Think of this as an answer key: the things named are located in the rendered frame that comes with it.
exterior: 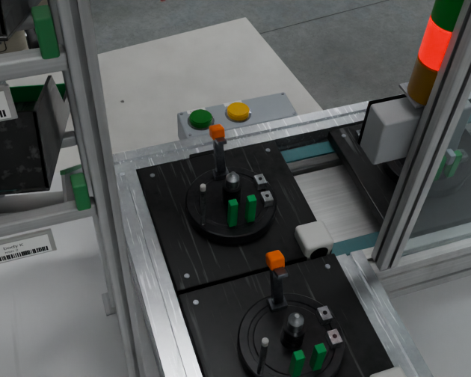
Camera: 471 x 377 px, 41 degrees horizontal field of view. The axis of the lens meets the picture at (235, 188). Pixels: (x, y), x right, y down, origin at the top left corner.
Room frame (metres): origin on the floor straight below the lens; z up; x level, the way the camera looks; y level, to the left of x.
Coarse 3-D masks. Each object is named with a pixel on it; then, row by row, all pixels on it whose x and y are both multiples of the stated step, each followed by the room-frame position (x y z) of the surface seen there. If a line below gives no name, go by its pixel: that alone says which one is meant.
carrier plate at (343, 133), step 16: (352, 128) 0.82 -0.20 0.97; (336, 144) 0.78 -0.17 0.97; (352, 144) 0.78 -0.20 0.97; (352, 160) 0.74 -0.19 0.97; (368, 160) 0.74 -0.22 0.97; (352, 176) 0.71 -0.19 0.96; (368, 176) 0.71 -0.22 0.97; (384, 176) 0.71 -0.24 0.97; (368, 192) 0.67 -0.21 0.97; (384, 192) 0.67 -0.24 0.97; (384, 208) 0.64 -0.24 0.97
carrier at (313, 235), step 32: (192, 160) 0.71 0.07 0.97; (256, 160) 0.72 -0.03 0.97; (160, 192) 0.64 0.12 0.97; (192, 192) 0.63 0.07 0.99; (224, 192) 0.61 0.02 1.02; (256, 192) 0.64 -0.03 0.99; (288, 192) 0.66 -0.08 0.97; (160, 224) 0.58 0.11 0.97; (192, 224) 0.58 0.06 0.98; (224, 224) 0.57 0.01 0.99; (256, 224) 0.57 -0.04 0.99; (288, 224) 0.59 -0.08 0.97; (320, 224) 0.58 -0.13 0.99; (192, 256) 0.52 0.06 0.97; (224, 256) 0.53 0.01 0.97; (256, 256) 0.53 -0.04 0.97; (288, 256) 0.54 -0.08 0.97; (320, 256) 0.54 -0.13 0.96; (192, 288) 0.47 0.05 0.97
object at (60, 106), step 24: (24, 96) 0.59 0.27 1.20; (48, 96) 0.45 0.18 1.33; (24, 120) 0.38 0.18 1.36; (48, 120) 0.42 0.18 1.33; (0, 144) 0.37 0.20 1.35; (24, 144) 0.37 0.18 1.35; (48, 144) 0.40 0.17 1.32; (0, 168) 0.36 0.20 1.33; (24, 168) 0.36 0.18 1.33; (48, 168) 0.37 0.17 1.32; (0, 192) 0.35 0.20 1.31; (24, 192) 0.35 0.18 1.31
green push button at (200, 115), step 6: (192, 114) 0.82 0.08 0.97; (198, 114) 0.82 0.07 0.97; (204, 114) 0.83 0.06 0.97; (210, 114) 0.83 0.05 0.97; (192, 120) 0.81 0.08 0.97; (198, 120) 0.81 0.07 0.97; (204, 120) 0.81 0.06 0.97; (210, 120) 0.81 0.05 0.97; (198, 126) 0.80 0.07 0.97; (204, 126) 0.80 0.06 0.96
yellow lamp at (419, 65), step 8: (416, 64) 0.57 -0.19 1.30; (424, 64) 0.56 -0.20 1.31; (416, 72) 0.57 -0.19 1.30; (424, 72) 0.56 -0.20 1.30; (432, 72) 0.55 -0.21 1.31; (416, 80) 0.56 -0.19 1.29; (424, 80) 0.56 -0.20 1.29; (432, 80) 0.55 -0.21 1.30; (408, 88) 0.57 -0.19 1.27; (416, 88) 0.56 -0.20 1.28; (424, 88) 0.56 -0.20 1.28; (416, 96) 0.56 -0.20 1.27; (424, 96) 0.55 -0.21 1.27; (424, 104) 0.55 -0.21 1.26
